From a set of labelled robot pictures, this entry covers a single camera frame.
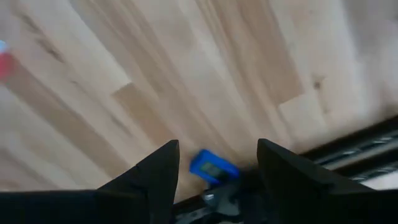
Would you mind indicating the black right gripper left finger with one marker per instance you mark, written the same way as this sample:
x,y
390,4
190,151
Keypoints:
x,y
149,193

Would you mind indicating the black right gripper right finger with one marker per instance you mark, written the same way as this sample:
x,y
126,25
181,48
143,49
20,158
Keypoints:
x,y
298,193

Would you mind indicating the blue digital timer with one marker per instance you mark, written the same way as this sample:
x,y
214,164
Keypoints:
x,y
211,166

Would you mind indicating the red pencil sharpener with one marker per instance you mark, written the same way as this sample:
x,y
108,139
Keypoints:
x,y
5,67

